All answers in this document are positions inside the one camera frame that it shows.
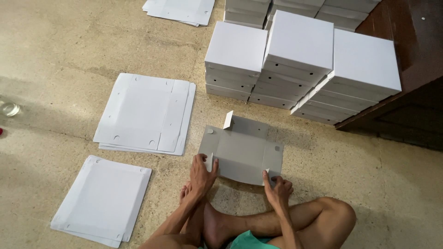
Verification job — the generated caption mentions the person's left hand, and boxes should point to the person's left hand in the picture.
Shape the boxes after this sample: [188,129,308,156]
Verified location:
[190,154,220,200]

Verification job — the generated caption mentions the person's right hand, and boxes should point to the person's right hand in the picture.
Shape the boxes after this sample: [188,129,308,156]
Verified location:
[262,169,294,209]

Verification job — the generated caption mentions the grey cardboard box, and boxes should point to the grey cardboard box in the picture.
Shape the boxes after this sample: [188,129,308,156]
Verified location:
[198,111,284,187]

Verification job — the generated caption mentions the person's right leg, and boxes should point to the person's right leg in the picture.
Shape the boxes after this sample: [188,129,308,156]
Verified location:
[202,196,357,249]

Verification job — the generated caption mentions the person's leg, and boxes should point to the person's leg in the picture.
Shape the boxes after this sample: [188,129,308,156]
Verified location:
[138,183,206,249]
[202,196,357,249]

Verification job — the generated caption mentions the person's left leg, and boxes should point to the person's left leg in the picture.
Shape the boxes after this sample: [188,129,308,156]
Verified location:
[138,183,206,249]

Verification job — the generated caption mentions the green shorts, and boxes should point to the green shorts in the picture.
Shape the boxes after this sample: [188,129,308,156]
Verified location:
[229,230,281,249]

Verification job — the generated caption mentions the pile of flat white blanks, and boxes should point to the pile of flat white blanks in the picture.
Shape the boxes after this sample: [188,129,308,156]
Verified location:
[50,155,152,248]
[93,73,197,156]
[142,0,216,27]

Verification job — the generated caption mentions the stacks of assembled white boxes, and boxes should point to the stacks of assembled white boxes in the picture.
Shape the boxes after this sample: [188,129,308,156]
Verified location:
[204,0,403,126]

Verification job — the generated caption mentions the dark brown wooden cabinet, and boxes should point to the dark brown wooden cabinet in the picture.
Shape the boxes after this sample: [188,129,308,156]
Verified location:
[335,0,443,151]

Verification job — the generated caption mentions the clear drinking glass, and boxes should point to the clear drinking glass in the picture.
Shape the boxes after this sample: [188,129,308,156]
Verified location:
[0,98,21,117]

